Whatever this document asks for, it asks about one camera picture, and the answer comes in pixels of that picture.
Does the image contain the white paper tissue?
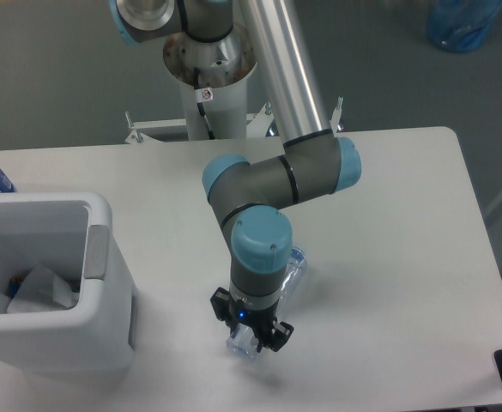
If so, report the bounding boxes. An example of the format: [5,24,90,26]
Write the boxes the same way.
[7,264,79,314]

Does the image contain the blue plastic bag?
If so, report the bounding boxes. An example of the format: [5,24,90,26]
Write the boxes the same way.
[426,0,502,53]

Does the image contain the blue yellow snack wrapper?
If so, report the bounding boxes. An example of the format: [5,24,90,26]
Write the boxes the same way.
[8,276,25,299]

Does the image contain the clear plastic water bottle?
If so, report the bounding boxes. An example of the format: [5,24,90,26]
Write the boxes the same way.
[226,245,307,361]

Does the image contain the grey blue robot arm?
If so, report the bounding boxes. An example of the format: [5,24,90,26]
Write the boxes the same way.
[110,1,361,358]

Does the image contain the white trash can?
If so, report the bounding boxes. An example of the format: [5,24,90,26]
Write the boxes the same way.
[0,192,138,373]

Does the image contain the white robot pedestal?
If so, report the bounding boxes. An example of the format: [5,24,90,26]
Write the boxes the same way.
[124,23,346,145]

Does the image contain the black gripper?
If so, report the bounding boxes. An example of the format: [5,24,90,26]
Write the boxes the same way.
[210,287,294,353]

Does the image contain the black pedestal cable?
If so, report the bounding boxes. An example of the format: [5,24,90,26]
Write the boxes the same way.
[192,66,216,141]

